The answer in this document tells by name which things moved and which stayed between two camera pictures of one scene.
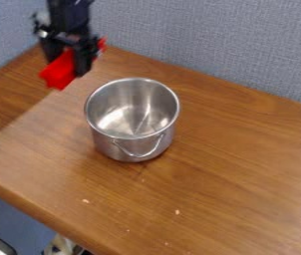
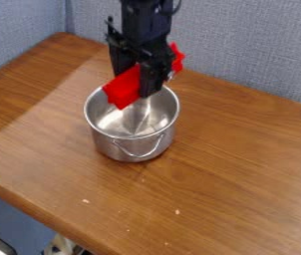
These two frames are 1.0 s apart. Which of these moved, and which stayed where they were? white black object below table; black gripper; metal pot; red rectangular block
Moved: red rectangular block; black gripper
Stayed: metal pot; white black object below table
